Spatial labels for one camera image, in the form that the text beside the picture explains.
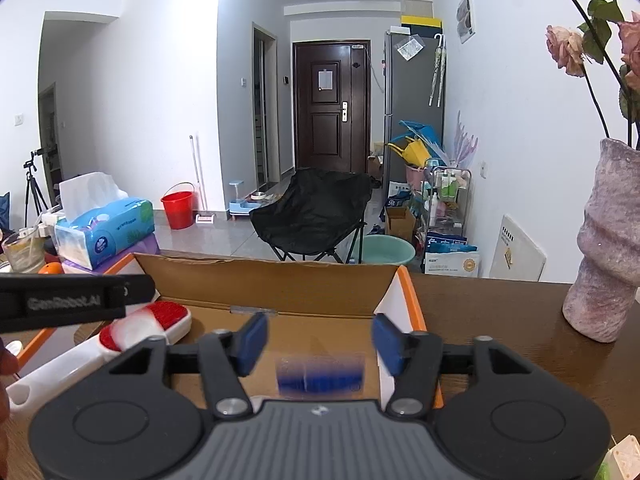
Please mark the black folding chair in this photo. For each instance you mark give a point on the black folding chair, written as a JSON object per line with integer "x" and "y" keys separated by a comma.
{"x": 310, "y": 210}

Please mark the clear folded umbrella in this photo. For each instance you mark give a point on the clear folded umbrella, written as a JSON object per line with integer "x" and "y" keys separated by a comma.
{"x": 437, "y": 70}

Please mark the dark interior doorway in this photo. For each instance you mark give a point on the dark interior doorway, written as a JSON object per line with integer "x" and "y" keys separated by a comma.
{"x": 262, "y": 110}

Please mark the clear glass cup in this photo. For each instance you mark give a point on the clear glass cup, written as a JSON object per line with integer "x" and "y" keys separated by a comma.
{"x": 22, "y": 255}

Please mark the red and white lint brush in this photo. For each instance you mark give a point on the red and white lint brush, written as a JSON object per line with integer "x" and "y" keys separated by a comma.
{"x": 170, "y": 316}

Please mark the black tripod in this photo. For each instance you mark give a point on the black tripod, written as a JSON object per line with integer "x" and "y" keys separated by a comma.
{"x": 32, "y": 185}

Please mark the white flat board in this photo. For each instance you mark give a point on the white flat board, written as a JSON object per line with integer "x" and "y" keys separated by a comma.
{"x": 517, "y": 255}

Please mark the purple white tissue pack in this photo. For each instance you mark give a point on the purple white tissue pack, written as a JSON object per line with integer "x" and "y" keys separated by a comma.
{"x": 150, "y": 249}

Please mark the metal storage rack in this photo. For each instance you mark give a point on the metal storage rack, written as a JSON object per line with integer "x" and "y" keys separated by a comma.
{"x": 447, "y": 195}

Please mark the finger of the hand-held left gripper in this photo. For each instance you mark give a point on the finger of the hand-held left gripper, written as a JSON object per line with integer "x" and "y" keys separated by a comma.
{"x": 140, "y": 290}

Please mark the dark brown entrance door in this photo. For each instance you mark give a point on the dark brown entrance door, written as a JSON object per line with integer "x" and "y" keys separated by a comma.
{"x": 330, "y": 130}

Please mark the blue plastic item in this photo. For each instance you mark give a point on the blue plastic item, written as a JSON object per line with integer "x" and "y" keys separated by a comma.
{"x": 420, "y": 130}

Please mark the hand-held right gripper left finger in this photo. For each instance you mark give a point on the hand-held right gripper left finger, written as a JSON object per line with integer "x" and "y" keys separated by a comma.
{"x": 252, "y": 342}

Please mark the yellow and black box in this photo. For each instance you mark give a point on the yellow and black box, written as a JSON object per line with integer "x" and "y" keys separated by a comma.
{"x": 422, "y": 25}

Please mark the pink textured vase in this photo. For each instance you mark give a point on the pink textured vase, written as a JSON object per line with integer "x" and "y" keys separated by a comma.
{"x": 605, "y": 240}

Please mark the blue ridged lid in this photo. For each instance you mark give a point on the blue ridged lid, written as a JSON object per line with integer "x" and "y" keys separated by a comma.
{"x": 320, "y": 377}

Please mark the purple feathery decoration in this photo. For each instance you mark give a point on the purple feathery decoration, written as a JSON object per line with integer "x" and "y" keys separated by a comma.
{"x": 465, "y": 142}

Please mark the blue printed bag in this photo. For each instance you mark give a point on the blue printed bag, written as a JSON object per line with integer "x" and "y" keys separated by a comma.
{"x": 397, "y": 201}

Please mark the red bucket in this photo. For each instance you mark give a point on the red bucket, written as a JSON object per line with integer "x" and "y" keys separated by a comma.
{"x": 178, "y": 210}

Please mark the yellow dustpan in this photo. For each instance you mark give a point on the yellow dustpan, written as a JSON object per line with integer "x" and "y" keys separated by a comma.
{"x": 412, "y": 151}

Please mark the small brown cardboard carton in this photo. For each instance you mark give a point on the small brown cardboard carton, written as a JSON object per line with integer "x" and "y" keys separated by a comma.
{"x": 400, "y": 222}

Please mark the blue pet feeder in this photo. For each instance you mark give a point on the blue pet feeder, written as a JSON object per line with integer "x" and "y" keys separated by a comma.
{"x": 240, "y": 206}

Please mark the grey refrigerator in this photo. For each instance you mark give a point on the grey refrigerator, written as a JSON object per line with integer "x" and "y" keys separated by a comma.
{"x": 405, "y": 90}

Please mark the pink bucket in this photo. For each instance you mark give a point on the pink bucket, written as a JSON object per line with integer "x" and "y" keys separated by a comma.
{"x": 415, "y": 176}

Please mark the green plastic basin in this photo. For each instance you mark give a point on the green plastic basin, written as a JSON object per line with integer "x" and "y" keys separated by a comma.
{"x": 385, "y": 251}

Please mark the shallow cardboard box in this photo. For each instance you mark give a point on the shallow cardboard box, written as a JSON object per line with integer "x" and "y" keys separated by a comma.
{"x": 310, "y": 300}

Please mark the white electrical panel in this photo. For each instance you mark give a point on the white electrical panel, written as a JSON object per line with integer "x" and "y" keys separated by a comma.
{"x": 465, "y": 16}

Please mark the bunch of dried pink roses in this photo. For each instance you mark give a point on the bunch of dried pink roses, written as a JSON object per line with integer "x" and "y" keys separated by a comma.
{"x": 567, "y": 50}

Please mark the orange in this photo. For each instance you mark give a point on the orange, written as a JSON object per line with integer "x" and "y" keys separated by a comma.
{"x": 50, "y": 269}

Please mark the clear plastic bag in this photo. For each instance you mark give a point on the clear plastic bag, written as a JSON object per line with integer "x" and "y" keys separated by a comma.
{"x": 409, "y": 47}

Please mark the white mop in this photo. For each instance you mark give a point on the white mop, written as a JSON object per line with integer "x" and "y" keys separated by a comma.
{"x": 205, "y": 218}

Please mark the blue tissue pack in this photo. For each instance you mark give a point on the blue tissue pack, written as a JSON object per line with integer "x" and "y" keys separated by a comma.
{"x": 105, "y": 232}

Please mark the person's left hand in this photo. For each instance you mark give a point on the person's left hand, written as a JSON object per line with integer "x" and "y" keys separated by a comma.
{"x": 6, "y": 360}

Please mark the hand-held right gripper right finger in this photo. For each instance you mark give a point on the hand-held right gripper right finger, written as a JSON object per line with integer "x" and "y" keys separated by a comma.
{"x": 387, "y": 342}

